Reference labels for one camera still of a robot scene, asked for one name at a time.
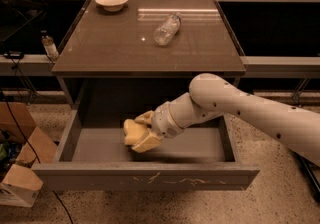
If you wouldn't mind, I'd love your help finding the white cardboard box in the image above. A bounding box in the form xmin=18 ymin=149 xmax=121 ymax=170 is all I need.
xmin=0 ymin=164 xmax=43 ymax=208

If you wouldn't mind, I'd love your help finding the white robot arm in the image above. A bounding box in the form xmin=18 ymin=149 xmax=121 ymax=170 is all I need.
xmin=132 ymin=73 xmax=320 ymax=165

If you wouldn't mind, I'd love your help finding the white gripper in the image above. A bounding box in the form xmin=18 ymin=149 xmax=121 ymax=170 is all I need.
xmin=132 ymin=102 xmax=183 ymax=153

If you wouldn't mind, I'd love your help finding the black metal stand base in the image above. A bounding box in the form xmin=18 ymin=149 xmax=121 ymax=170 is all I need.
xmin=296 ymin=155 xmax=320 ymax=203

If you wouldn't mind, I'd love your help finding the small bottle on ledge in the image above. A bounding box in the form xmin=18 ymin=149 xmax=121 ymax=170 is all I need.
xmin=41 ymin=30 xmax=59 ymax=62

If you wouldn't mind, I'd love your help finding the brown cardboard box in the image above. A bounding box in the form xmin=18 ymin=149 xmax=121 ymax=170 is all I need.
xmin=0 ymin=102 xmax=57 ymax=165

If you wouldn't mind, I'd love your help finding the clear plastic water bottle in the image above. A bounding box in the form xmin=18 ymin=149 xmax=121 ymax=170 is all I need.
xmin=153 ymin=13 xmax=181 ymax=46

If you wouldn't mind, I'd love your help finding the black equipment on left ledge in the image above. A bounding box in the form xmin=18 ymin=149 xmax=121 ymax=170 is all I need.
xmin=0 ymin=0 xmax=47 ymax=58

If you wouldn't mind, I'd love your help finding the brown cabinet with glass top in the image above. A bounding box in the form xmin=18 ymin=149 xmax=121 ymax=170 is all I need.
xmin=52 ymin=0 xmax=245 ymax=103

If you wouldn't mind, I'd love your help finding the black cable on floor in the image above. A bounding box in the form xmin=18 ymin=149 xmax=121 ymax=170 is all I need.
xmin=0 ymin=52 xmax=75 ymax=224

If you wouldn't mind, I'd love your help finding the white ceramic bowl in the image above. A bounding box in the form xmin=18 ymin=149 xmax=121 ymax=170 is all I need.
xmin=95 ymin=0 xmax=128 ymax=12

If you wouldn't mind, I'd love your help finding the yellow sponge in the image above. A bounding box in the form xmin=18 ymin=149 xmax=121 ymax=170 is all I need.
xmin=123 ymin=119 xmax=147 ymax=146

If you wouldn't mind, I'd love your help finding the open grey top drawer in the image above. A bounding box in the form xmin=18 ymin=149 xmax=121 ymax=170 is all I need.
xmin=31 ymin=79 xmax=260 ymax=192

